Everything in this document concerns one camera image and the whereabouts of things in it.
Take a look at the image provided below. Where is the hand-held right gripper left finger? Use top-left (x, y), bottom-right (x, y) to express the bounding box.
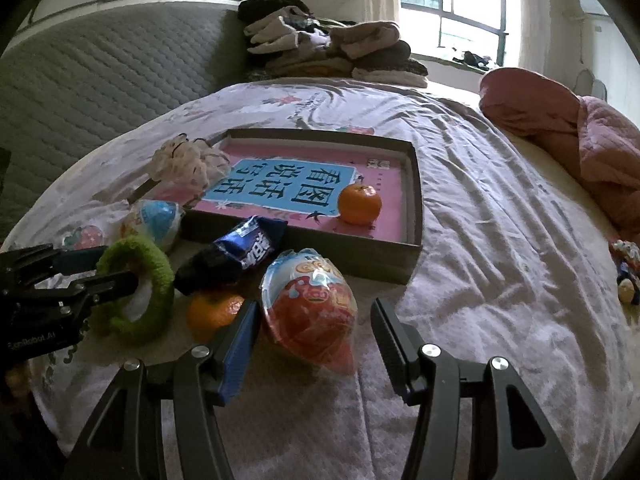
top-left (62, 300), bottom-right (263, 480)

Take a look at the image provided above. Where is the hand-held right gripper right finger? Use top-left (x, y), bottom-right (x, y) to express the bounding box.
top-left (370, 297), bottom-right (576, 480)

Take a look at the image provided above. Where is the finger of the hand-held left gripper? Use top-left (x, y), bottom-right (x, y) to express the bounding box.
top-left (0, 244), bottom-right (109, 283)
top-left (32, 269), bottom-right (141, 313)

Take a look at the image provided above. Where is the green fuzzy ring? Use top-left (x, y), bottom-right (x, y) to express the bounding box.
top-left (92, 234), bottom-right (176, 345)

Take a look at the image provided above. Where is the orange tangerine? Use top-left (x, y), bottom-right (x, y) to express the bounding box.
top-left (186, 290), bottom-right (247, 345)
top-left (337, 183), bottom-right (382, 226)

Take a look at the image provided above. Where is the bag of oranges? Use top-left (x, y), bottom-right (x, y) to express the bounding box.
top-left (259, 248), bottom-right (358, 376)

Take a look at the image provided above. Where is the blue and white egg toy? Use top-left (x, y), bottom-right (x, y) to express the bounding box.
top-left (120, 199), bottom-right (186, 253)

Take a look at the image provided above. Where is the dark blue snack packet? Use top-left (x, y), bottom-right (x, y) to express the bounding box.
top-left (174, 215), bottom-right (290, 297)

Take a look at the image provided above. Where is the shallow cardboard box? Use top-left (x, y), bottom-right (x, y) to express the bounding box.
top-left (131, 128), bottom-right (425, 286)

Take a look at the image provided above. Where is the pink and blue book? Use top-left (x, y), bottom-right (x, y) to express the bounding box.
top-left (150, 139), bottom-right (408, 246)

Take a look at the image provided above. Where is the grey quilted headboard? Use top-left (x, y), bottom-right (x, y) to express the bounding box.
top-left (0, 2), bottom-right (251, 241)

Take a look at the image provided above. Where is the small colourful toy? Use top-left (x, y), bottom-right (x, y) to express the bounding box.
top-left (609, 239), bottom-right (640, 306)

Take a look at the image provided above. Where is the pink quilt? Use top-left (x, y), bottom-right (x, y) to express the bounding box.
top-left (478, 66), bottom-right (640, 246)

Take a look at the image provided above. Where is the dark cloth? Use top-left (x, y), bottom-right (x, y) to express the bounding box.
top-left (450, 50), bottom-right (497, 69)

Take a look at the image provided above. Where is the pile of folded clothes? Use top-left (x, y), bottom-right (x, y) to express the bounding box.
top-left (237, 0), bottom-right (430, 88)

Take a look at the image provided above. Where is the arched mirror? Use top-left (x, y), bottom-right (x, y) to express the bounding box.
top-left (575, 67), bottom-right (608, 106)

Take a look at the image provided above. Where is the window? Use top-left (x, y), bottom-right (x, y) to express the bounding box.
top-left (395, 0), bottom-right (508, 68)

